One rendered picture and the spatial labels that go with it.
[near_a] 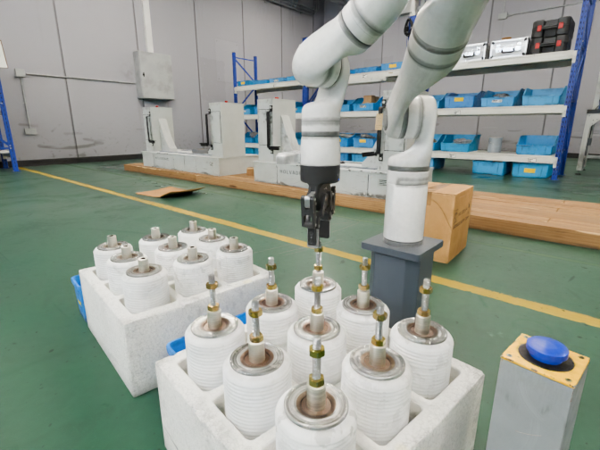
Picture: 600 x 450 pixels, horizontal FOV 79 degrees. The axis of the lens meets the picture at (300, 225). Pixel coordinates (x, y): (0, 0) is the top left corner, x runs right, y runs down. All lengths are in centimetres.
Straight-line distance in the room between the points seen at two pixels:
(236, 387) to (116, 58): 701
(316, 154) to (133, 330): 52
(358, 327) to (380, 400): 17
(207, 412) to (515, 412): 39
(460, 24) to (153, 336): 80
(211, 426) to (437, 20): 65
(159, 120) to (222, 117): 139
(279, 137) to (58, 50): 449
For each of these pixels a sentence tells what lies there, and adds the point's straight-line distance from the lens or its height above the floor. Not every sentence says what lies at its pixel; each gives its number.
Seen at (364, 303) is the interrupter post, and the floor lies 26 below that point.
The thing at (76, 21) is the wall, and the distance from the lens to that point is 723.
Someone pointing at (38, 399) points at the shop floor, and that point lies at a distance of 103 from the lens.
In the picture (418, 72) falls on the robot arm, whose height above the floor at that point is 65.
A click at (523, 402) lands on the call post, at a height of 27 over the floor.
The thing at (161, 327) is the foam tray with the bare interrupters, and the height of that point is 14.
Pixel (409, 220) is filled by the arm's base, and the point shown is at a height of 36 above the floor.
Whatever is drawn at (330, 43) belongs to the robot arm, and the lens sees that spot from 64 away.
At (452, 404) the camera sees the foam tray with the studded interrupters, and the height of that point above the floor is 18.
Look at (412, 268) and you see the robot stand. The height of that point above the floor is 26.
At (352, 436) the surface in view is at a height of 23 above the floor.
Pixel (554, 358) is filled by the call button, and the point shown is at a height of 33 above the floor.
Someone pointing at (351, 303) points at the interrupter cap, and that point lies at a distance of 69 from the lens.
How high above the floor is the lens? 57
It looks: 15 degrees down
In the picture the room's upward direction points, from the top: straight up
